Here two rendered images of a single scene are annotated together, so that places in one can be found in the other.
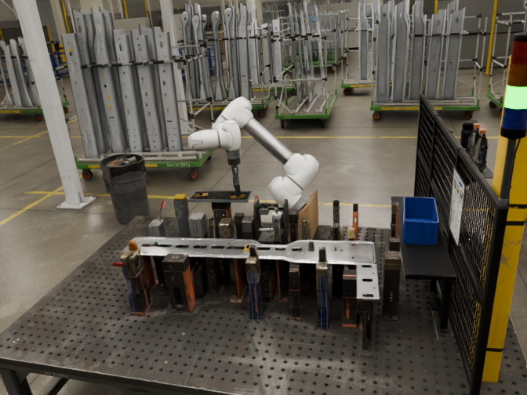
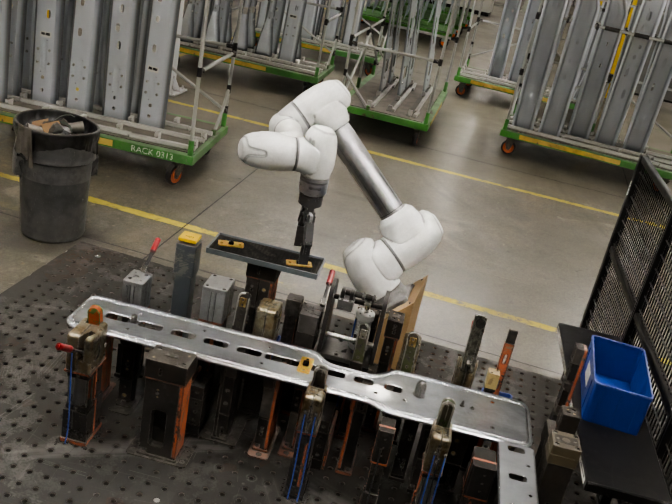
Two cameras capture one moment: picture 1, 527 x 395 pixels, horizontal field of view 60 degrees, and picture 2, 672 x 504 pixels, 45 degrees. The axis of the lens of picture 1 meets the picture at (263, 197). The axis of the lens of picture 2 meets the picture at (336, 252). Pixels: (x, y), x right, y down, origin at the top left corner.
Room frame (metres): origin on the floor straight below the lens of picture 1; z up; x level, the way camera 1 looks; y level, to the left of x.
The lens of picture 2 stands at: (0.14, 0.32, 2.27)
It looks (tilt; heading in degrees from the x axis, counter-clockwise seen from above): 24 degrees down; 353
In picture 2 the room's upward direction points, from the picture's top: 12 degrees clockwise
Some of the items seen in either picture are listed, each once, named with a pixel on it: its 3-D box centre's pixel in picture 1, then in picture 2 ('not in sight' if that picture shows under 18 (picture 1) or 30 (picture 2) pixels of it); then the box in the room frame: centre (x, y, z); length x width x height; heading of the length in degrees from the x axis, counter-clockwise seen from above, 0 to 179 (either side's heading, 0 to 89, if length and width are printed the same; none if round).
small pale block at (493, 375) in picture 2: (350, 258); (478, 421); (2.16, -0.46, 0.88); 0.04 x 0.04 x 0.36; 78
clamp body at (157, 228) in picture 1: (161, 248); (133, 325); (2.43, 0.65, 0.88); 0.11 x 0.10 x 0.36; 168
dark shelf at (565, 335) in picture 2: (417, 231); (604, 401); (2.16, -0.82, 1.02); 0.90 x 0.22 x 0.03; 168
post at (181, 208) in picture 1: (184, 230); (182, 299); (2.58, 0.51, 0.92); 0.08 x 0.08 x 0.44; 78
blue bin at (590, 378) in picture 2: (419, 219); (614, 382); (2.14, -0.82, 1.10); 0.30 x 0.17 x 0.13; 163
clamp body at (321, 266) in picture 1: (322, 293); (427, 480); (1.86, -0.25, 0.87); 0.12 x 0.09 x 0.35; 168
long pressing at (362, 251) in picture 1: (244, 248); (298, 366); (2.14, 0.12, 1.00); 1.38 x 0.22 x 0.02; 78
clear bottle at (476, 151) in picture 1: (480, 150); not in sight; (1.92, -0.98, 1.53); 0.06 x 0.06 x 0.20
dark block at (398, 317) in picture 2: (295, 244); (382, 372); (2.31, -0.16, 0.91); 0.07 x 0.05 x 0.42; 168
